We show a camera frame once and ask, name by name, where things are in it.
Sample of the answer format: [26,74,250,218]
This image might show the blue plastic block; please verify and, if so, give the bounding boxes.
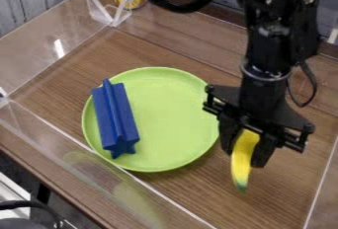
[91,79,140,159]

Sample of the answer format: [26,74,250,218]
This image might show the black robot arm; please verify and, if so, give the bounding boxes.
[148,0,320,168]

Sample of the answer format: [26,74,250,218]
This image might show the clear acrylic tray walls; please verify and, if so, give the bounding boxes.
[0,0,338,229]

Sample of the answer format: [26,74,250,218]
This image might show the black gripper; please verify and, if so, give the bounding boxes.
[203,84,315,168]

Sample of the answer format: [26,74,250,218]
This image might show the yellow toy banana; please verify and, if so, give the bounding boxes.
[231,129,260,192]

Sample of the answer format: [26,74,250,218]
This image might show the green round plate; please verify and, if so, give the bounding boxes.
[81,67,218,173]

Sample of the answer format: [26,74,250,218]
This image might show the black cable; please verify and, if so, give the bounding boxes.
[0,200,63,229]

